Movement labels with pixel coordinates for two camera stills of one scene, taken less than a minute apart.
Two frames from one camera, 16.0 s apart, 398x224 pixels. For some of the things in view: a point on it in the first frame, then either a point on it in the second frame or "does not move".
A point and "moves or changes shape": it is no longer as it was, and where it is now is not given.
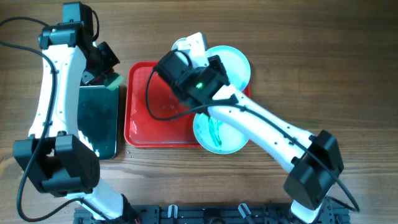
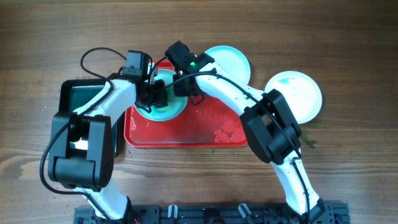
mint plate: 219,137 to 176,104
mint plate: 236,68 does not move
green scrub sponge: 115,83 moves or changes shape
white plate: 184,43 to 300,92
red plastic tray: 154,116 does not move
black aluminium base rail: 232,213 does not move
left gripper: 110,61 to 159,86
